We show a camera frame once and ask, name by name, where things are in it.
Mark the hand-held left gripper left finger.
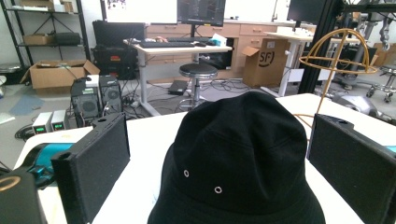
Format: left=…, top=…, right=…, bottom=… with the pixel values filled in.
left=50, top=112, right=131, bottom=224

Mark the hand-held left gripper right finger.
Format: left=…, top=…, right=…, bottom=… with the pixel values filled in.
left=306, top=113, right=396, bottom=224

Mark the black bucket hat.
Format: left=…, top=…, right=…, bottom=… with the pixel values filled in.
left=147, top=91, right=327, bottom=224

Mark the silver rounded base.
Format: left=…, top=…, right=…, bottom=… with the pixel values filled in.
left=330, top=94, right=380, bottom=119

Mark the white power supply unit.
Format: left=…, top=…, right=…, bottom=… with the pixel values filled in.
left=50, top=109, right=71, bottom=133
left=31, top=111, right=54, bottom=135

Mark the black computer tower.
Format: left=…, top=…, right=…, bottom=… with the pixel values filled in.
left=70, top=77, right=103, bottom=128
left=98, top=74, right=123, bottom=116

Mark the rolling stool with castors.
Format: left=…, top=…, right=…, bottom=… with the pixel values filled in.
left=365, top=63, right=396, bottom=105

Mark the blue floor mat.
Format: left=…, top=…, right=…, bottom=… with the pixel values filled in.
left=8, top=94, right=45, bottom=117

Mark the open cardboard box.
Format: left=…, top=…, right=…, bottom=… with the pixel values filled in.
left=20, top=59, right=101, bottom=91

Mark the black equipment case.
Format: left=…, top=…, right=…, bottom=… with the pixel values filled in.
left=92, top=20, right=148, bottom=48
left=92, top=45, right=139, bottom=81

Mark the flat black box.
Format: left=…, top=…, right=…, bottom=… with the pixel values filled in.
left=167, top=79, right=190, bottom=96

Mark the white standing desk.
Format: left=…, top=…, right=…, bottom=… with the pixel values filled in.
left=261, top=30, right=363, bottom=98

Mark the cardboard box with black logo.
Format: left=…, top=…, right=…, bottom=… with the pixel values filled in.
left=241, top=37, right=291, bottom=89

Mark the black bag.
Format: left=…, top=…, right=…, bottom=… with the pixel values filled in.
left=54, top=31, right=83, bottom=46

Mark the small cardboard box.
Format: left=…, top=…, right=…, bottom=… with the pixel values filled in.
left=22, top=33, right=57, bottom=47

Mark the black metal shelf rack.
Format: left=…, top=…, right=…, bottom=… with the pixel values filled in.
left=0, top=0, right=92, bottom=71

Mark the black round stool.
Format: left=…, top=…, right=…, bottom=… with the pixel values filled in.
left=178, top=63, right=219, bottom=110

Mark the white office desk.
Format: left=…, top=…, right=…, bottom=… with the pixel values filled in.
left=123, top=37, right=233, bottom=117

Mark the black keyboard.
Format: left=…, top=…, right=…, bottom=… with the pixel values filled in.
left=166, top=36, right=213, bottom=44

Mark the dark monitor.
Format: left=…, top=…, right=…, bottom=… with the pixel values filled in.
left=286, top=0, right=327, bottom=23

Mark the whiteboard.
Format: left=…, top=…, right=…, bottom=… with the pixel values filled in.
left=100, top=0, right=178, bottom=25

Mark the wooden drawer cabinet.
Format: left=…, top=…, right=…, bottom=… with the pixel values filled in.
left=145, top=20, right=297, bottom=84

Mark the tissue box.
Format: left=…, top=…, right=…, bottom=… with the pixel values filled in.
left=210, top=33, right=229, bottom=48

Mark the black computer monitor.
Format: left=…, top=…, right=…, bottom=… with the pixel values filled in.
left=177, top=0, right=227, bottom=28

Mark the coiled black cable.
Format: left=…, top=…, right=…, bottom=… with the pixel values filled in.
left=14, top=123, right=35, bottom=142

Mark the gold wire hat stand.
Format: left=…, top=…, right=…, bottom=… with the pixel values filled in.
left=293, top=28, right=378, bottom=129

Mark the black metal frame post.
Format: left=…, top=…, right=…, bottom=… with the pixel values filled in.
left=298, top=0, right=346, bottom=95

